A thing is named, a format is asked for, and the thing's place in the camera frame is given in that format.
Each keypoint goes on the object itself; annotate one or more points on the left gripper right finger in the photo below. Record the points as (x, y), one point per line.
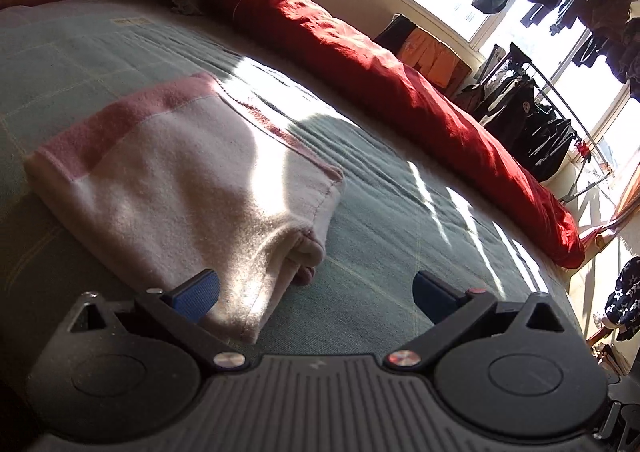
(454, 315)

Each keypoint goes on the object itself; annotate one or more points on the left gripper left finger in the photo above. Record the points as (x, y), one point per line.
(177, 315)

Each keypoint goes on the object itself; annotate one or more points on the pink and white sweater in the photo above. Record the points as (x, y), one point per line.
(188, 175)

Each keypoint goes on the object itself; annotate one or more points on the wooden chair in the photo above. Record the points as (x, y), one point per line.
(598, 342)

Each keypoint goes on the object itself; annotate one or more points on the green plaid bed blanket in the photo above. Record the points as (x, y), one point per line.
(400, 212)

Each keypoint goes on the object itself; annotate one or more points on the navy star-patterned garment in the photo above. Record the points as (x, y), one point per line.
(622, 309)

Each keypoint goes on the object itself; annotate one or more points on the right orange curtain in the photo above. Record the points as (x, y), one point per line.
(597, 238)

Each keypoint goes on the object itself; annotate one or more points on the metal drying rack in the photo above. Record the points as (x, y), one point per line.
(504, 63)

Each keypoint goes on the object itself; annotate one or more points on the black hanging jacket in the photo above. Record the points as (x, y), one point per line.
(533, 133)

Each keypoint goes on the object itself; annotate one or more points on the orange hanging cloth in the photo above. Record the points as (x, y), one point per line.
(425, 53)

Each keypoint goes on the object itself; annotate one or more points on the red duvet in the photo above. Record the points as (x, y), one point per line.
(373, 79)

